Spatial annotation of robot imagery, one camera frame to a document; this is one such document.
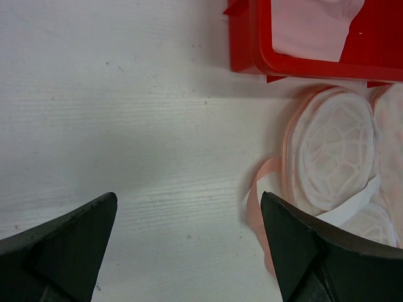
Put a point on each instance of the red plastic tray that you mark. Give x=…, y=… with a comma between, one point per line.
x=351, y=40

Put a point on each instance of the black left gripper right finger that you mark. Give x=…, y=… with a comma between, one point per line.
x=316, y=261

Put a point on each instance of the pink tulip mesh laundry bag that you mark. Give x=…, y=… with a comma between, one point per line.
x=341, y=162

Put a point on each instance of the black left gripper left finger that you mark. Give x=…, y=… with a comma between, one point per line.
x=58, y=260

